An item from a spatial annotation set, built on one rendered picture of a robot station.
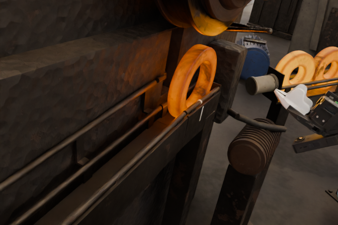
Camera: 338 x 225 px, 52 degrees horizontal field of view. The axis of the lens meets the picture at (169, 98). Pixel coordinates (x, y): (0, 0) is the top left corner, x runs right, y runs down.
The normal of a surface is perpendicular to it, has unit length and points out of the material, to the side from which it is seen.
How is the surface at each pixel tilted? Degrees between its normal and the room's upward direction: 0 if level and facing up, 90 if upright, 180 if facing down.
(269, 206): 0
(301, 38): 90
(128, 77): 90
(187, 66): 46
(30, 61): 0
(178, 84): 75
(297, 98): 89
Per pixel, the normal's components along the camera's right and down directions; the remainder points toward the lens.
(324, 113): -0.49, 0.31
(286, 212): 0.17, -0.88
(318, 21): -0.69, 0.22
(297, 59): 0.41, 0.47
